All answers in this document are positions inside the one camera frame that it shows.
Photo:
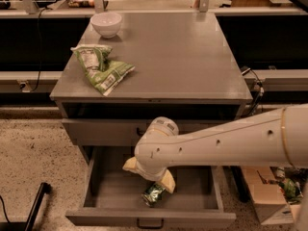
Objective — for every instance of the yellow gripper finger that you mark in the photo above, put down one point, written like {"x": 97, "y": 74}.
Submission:
{"x": 130, "y": 165}
{"x": 167, "y": 182}

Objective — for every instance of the green soda can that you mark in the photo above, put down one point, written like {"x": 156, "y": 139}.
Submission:
{"x": 153, "y": 194}

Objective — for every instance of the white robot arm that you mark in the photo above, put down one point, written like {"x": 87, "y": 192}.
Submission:
{"x": 278, "y": 138}

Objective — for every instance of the open grey middle drawer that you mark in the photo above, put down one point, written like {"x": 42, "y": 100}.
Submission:
{"x": 113, "y": 196}

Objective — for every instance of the closed grey top drawer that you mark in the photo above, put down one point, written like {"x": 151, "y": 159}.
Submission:
{"x": 104, "y": 132}

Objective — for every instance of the grey drawer cabinet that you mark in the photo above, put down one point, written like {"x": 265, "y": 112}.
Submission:
{"x": 184, "y": 70}

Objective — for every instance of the green crumpled chip bag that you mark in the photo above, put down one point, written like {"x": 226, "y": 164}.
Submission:
{"x": 104, "y": 74}

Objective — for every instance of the cardboard box with snacks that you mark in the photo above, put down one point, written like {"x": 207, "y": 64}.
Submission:
{"x": 268, "y": 197}

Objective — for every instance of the black stand leg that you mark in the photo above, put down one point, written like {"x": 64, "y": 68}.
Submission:
{"x": 44, "y": 188}

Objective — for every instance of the white ceramic bowl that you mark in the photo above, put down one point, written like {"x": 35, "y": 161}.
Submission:
{"x": 106, "y": 25}

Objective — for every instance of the black drawer handle upper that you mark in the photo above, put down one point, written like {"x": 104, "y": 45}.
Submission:
{"x": 140, "y": 132}

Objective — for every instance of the black drawer handle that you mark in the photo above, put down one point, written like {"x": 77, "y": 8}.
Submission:
{"x": 154, "y": 224}
{"x": 140, "y": 132}

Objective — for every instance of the black drawer handle lower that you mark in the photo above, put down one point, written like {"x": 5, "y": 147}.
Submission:
{"x": 154, "y": 224}

